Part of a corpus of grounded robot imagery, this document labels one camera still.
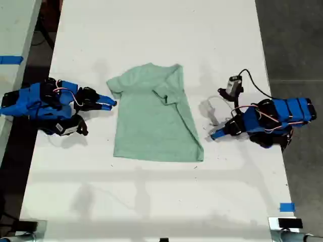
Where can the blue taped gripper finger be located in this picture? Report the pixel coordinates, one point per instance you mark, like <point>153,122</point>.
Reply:
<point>103,107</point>
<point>220,132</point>
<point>106,99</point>

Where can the pale green T-shirt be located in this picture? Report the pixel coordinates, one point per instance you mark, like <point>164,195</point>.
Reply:
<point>151,126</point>

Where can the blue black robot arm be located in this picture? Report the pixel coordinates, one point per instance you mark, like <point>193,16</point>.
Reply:
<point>27,100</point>
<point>282,111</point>

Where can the long blue tape strip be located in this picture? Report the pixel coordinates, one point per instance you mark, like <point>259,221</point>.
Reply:
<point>11,60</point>

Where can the short blue tape strip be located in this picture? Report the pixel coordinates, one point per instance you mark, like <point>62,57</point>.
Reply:
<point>287,207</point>

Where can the white side table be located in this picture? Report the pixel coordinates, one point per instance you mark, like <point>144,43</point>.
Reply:
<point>15,30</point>

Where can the grey metal pipe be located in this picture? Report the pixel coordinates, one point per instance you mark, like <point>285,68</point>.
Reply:
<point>300,237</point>
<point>17,238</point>

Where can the black box on clear plate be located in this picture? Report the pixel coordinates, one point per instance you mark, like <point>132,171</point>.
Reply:
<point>25,225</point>

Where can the black camera box white label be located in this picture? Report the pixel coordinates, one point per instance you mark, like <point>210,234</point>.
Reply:
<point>66,127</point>

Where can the black camera box grey face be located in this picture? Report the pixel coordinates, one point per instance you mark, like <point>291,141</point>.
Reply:
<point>233,85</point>

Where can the black box on metal bracket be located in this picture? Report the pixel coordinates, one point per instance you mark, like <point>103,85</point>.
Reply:
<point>290,223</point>

